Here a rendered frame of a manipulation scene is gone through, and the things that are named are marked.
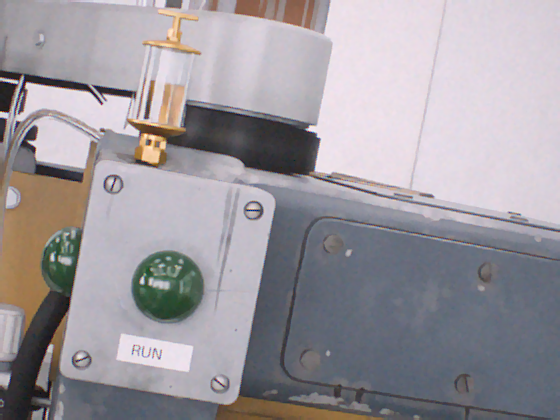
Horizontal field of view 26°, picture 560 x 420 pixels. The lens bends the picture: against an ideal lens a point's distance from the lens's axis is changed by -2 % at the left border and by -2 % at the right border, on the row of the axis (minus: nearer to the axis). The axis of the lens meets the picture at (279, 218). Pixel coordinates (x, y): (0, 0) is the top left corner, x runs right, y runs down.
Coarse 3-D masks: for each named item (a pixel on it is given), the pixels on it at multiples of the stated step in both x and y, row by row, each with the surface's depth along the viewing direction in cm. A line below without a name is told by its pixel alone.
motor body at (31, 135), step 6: (0, 120) 95; (6, 120) 95; (18, 120) 104; (0, 126) 95; (36, 126) 100; (0, 132) 95; (30, 132) 98; (36, 132) 100; (0, 138) 96; (24, 138) 98; (30, 138) 99; (36, 138) 101; (24, 144) 99; (30, 144) 101; (36, 150) 101
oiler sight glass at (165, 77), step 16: (160, 48) 56; (144, 64) 56; (160, 64) 56; (176, 64) 56; (192, 64) 57; (144, 80) 56; (160, 80) 56; (176, 80) 56; (144, 96) 56; (160, 96) 56; (176, 96) 56; (144, 112) 56; (160, 112) 56; (176, 112) 56
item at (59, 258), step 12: (72, 228) 51; (48, 240) 51; (60, 240) 50; (72, 240) 50; (48, 252) 50; (60, 252) 50; (72, 252) 50; (48, 264) 50; (60, 264) 50; (72, 264) 50; (48, 276) 50; (60, 276) 50; (72, 276) 50; (60, 288) 50; (72, 288) 50
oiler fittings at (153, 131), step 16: (176, 16) 57; (192, 16) 57; (176, 32) 57; (176, 48) 56; (192, 48) 56; (144, 128) 56; (160, 128) 56; (176, 128) 56; (144, 144) 57; (160, 144) 57; (144, 160) 57; (160, 160) 57
